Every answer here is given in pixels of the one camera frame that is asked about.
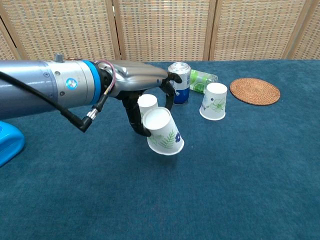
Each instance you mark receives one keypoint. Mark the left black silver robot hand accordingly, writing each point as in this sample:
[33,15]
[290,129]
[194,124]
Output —
[135,75]

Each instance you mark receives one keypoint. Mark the white paper cup fern print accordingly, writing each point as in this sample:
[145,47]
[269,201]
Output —
[148,102]
[162,125]

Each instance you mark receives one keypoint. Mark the white paper cup green flower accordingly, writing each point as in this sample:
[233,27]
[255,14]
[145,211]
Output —
[215,100]

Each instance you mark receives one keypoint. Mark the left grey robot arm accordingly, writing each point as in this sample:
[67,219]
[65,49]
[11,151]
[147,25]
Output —
[37,82]

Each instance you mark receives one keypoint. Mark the blue silver drink can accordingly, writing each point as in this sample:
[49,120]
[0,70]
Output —
[183,92]

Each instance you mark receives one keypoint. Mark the clear bottle green label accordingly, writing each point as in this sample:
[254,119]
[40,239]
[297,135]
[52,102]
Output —
[200,80]

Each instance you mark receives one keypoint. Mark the round woven rattan coaster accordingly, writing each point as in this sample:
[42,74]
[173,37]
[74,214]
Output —
[255,91]

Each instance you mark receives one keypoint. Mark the blue felt table cover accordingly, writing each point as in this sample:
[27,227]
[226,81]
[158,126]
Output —
[75,187]

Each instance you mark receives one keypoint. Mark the blue detergent bottle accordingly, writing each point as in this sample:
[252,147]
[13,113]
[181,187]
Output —
[10,145]

